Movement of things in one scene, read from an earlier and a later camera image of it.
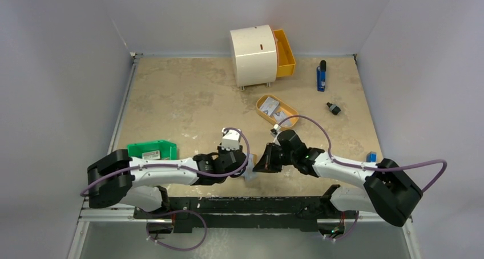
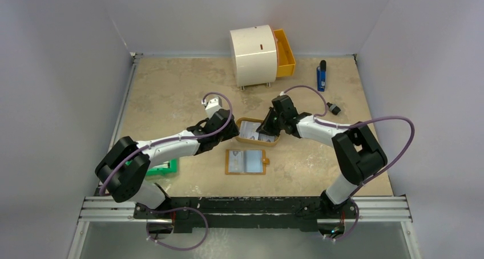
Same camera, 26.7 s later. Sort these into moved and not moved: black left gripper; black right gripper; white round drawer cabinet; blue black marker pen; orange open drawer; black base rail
Moved: black right gripper; black left gripper
Not moved: black base rail; blue black marker pen; white round drawer cabinet; orange open drawer
